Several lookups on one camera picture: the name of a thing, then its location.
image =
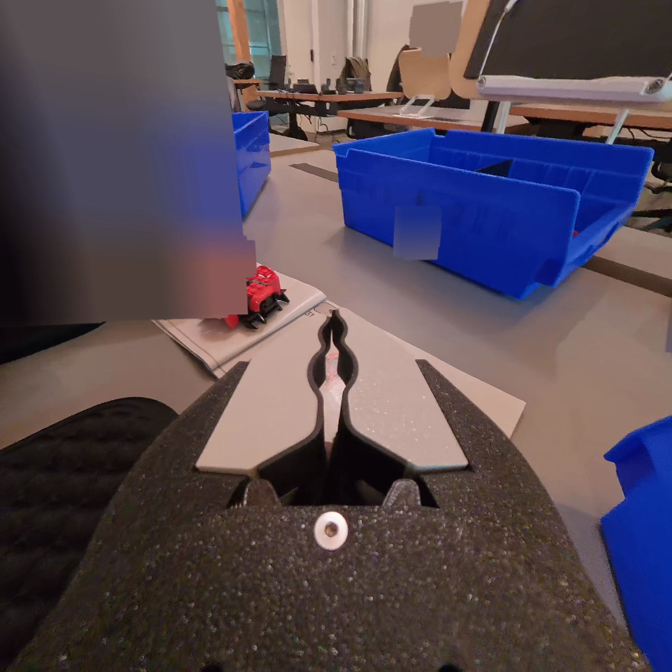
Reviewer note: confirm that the blue storage bin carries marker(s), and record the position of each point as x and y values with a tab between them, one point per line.
645	525
472	236
252	157

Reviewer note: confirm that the clear laptop stand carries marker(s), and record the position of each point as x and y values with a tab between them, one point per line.
417	105

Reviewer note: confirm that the black and red lego model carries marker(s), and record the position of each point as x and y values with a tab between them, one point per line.
262	294

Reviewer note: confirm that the black panel board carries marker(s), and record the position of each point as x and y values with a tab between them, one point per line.
577	36

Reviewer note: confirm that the black bag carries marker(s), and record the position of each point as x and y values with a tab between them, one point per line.
240	71

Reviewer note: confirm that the wooden pillar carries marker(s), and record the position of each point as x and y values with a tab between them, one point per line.
239	31

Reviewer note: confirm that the olive backpack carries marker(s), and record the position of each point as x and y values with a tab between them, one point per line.
357	73

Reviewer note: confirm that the wooden desk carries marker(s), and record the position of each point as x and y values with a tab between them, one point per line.
446	118
325	96

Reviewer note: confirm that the white bar with thin rods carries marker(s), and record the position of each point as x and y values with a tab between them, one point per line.
567	86

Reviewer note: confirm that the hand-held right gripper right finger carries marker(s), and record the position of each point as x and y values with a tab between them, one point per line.
404	420

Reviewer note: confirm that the white lego instruction booklet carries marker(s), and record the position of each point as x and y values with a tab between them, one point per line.
210	341

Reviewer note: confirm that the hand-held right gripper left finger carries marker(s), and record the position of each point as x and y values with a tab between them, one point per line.
262	414

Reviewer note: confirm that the curved plywood panel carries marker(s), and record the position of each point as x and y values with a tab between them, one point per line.
425	73

